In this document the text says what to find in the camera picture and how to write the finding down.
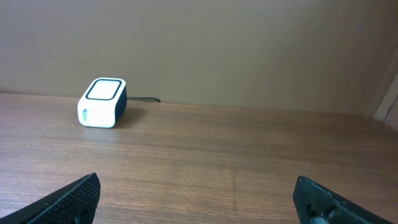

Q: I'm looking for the black scanner cable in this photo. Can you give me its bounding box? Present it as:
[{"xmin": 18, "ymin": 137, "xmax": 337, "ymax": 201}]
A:
[{"xmin": 126, "ymin": 96, "xmax": 162, "ymax": 103}]

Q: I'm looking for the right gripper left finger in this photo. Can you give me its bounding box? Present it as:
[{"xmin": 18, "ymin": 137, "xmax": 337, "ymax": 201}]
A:
[{"xmin": 1, "ymin": 173, "xmax": 101, "ymax": 224}]

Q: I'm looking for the white barcode scanner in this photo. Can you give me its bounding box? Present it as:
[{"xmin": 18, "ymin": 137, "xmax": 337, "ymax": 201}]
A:
[{"xmin": 77, "ymin": 77, "xmax": 127, "ymax": 128}]

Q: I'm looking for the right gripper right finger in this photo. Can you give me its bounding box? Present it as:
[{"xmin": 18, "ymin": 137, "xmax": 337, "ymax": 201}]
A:
[{"xmin": 293, "ymin": 176, "xmax": 392, "ymax": 224}]

